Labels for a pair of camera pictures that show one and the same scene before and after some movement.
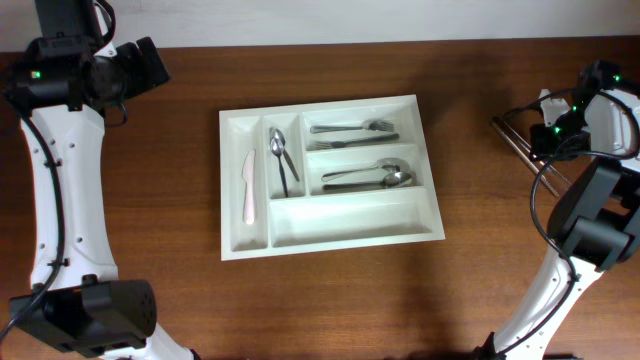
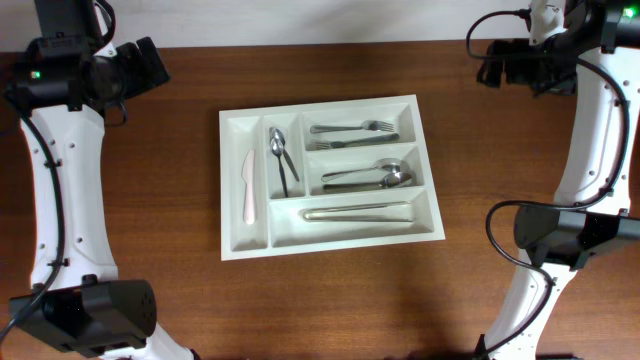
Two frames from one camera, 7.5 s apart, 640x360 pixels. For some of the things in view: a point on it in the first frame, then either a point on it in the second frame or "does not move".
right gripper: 544,150 -> 518,74
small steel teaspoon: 277,146 does not move
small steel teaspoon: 277,133 does not move
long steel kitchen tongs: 543,172 -> 314,213
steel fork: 369,125 does not move
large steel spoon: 392,180 does not move
